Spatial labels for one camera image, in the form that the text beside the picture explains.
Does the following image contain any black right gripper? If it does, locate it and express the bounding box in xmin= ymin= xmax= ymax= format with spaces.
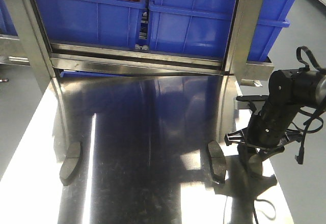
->
xmin=225 ymin=95 xmax=303 ymax=154

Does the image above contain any brake pad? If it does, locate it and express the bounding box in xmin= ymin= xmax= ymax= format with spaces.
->
xmin=249 ymin=155 xmax=263 ymax=178
xmin=59 ymin=142 xmax=82 ymax=186
xmin=207 ymin=141 xmax=227 ymax=184

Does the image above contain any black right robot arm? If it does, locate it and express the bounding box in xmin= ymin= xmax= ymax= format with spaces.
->
xmin=225 ymin=68 xmax=325 ymax=163

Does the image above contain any large blue crate right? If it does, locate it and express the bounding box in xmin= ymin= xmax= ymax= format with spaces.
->
xmin=148 ymin=0 xmax=295 ymax=62

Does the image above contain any blue crate with red bags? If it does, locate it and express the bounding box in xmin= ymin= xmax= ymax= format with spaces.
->
xmin=35 ymin=0 xmax=146 ymax=48

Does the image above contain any blue bin under table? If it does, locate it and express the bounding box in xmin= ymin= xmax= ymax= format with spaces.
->
xmin=60 ymin=70 xmax=124 ymax=78

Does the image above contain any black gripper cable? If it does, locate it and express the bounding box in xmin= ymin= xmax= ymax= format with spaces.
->
xmin=292 ymin=45 xmax=326 ymax=165

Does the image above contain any stainless steel rack frame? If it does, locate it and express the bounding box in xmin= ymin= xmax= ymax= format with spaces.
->
xmin=1 ymin=0 xmax=273 ymax=92

